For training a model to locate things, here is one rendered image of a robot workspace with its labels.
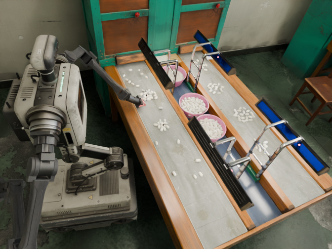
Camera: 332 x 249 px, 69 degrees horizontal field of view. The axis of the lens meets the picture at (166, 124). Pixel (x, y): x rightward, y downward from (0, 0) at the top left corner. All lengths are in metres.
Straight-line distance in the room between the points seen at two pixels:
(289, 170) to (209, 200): 0.68
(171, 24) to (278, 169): 1.60
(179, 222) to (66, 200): 0.87
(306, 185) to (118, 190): 1.37
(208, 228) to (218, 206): 0.16
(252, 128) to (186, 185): 0.80
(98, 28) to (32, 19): 1.08
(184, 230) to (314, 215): 1.67
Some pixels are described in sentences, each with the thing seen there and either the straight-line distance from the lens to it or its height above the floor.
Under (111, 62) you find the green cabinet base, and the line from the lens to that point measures 2.47.
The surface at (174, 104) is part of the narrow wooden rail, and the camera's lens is 2.08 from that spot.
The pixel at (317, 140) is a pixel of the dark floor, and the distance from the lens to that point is 3.55.
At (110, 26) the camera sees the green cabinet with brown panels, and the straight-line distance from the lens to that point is 2.30.
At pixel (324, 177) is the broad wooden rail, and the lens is 2.12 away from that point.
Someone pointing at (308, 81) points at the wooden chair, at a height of 0.46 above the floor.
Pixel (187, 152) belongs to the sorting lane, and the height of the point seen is 0.74.
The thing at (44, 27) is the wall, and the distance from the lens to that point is 3.22.
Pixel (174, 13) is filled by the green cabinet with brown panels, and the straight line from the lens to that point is 2.45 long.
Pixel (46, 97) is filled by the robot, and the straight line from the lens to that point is 1.19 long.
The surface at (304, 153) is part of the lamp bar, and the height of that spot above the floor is 1.07.
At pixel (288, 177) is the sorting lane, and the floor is 0.74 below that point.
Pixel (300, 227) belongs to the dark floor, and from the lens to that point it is 2.77.
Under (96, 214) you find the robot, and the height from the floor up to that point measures 0.34.
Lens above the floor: 2.22
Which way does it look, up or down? 49 degrees down
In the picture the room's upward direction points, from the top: 8 degrees clockwise
